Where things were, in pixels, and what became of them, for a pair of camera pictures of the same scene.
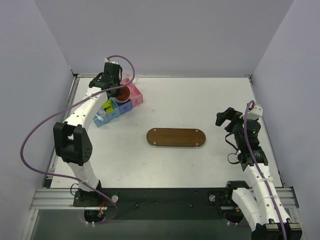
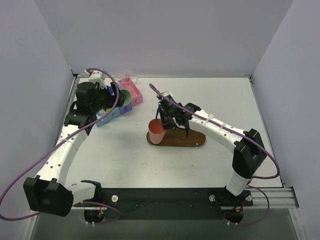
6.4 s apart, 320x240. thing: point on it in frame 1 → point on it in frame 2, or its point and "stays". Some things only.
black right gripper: x=231 y=119 → x=164 y=116
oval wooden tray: x=176 y=137 stays
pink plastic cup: x=125 y=95 → x=156 y=132
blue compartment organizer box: x=119 y=108 stays
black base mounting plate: x=170 y=203 stays
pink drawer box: x=136 y=96 stays
